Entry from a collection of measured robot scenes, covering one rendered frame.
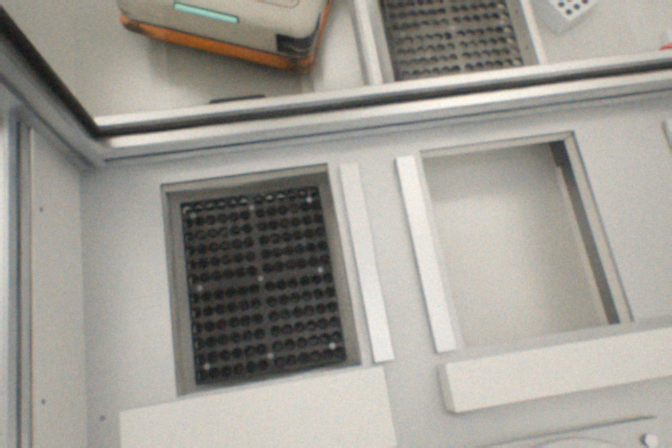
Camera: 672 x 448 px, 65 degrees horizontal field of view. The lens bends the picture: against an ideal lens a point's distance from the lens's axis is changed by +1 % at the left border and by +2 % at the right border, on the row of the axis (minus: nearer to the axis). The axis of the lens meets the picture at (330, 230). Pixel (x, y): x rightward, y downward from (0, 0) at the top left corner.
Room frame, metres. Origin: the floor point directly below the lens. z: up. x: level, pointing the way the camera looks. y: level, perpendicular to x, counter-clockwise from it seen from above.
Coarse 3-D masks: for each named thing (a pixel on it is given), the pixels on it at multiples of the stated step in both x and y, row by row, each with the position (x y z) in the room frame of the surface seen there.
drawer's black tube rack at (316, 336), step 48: (192, 240) 0.14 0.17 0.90; (240, 240) 0.15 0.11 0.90; (288, 240) 0.17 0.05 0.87; (192, 288) 0.08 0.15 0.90; (240, 288) 0.09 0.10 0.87; (288, 288) 0.10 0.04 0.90; (192, 336) 0.02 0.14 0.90; (240, 336) 0.03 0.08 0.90; (288, 336) 0.04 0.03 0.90; (336, 336) 0.06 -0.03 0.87
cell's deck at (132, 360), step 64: (448, 128) 0.33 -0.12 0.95; (512, 128) 0.35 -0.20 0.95; (576, 128) 0.36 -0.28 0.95; (640, 128) 0.38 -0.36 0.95; (128, 192) 0.17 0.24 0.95; (384, 192) 0.23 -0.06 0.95; (640, 192) 0.29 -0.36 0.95; (128, 256) 0.10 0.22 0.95; (384, 256) 0.15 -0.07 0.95; (640, 256) 0.21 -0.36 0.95; (128, 320) 0.03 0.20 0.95; (640, 320) 0.13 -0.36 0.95; (128, 384) -0.04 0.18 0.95; (256, 384) -0.01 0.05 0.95; (640, 384) 0.06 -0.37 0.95
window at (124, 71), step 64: (0, 0) 0.22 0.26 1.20; (64, 0) 0.23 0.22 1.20; (128, 0) 0.25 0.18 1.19; (192, 0) 0.26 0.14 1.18; (256, 0) 0.28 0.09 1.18; (320, 0) 0.30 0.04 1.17; (384, 0) 0.31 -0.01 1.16; (448, 0) 0.33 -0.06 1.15; (512, 0) 0.35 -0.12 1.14; (576, 0) 0.38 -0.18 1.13; (640, 0) 0.40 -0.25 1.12; (64, 64) 0.22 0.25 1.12; (128, 64) 0.24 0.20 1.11; (192, 64) 0.26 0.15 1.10; (256, 64) 0.28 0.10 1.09; (320, 64) 0.30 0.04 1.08; (384, 64) 0.32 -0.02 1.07; (448, 64) 0.34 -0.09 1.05; (512, 64) 0.37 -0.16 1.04; (576, 64) 0.40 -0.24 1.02; (640, 64) 0.42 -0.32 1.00; (128, 128) 0.23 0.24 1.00
